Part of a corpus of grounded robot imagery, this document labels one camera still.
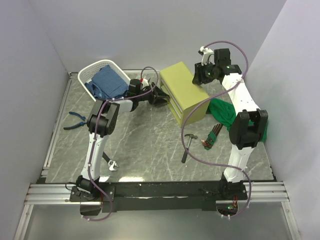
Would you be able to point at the blue handled pliers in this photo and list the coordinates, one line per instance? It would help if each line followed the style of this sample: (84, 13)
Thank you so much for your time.
(75, 125)

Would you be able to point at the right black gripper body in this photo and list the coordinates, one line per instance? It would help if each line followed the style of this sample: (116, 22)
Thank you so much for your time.
(210, 70)

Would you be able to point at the black adjustable wrench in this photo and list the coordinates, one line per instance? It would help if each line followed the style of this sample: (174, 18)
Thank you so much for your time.
(112, 165)

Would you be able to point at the blue cloth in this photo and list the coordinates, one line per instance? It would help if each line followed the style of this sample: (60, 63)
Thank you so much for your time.
(107, 84)

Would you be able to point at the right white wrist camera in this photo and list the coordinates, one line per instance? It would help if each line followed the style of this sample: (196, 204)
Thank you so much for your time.
(206, 54)

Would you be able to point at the green cloth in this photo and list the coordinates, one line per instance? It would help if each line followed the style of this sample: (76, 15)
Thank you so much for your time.
(222, 111)

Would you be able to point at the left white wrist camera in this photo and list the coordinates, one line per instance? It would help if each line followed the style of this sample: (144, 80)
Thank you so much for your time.
(145, 82)

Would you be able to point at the hex key set green holder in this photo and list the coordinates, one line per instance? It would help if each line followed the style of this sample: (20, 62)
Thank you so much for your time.
(212, 136)

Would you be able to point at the black handled hammer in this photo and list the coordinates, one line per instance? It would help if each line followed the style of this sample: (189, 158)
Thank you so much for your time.
(185, 154)

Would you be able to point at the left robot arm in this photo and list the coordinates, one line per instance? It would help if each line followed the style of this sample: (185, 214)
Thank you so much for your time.
(102, 122)

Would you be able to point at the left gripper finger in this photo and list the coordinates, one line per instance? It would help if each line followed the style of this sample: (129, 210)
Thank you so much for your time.
(159, 102)
(160, 94)

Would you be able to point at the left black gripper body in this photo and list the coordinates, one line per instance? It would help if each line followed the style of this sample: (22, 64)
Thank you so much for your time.
(149, 97)

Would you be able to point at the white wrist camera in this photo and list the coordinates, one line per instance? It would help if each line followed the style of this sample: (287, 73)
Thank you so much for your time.
(206, 54)
(145, 82)

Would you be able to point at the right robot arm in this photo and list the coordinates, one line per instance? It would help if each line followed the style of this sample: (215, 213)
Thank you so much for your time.
(248, 128)

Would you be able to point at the white plastic basket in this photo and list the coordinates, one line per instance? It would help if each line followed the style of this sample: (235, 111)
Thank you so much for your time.
(86, 74)

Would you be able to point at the olive green tool chest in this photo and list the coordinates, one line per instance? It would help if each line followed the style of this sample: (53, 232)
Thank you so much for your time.
(176, 81)

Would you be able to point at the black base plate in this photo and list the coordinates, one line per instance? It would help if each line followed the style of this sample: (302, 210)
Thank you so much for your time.
(151, 196)

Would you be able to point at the aluminium frame rail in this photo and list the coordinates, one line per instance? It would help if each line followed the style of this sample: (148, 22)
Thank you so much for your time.
(42, 193)

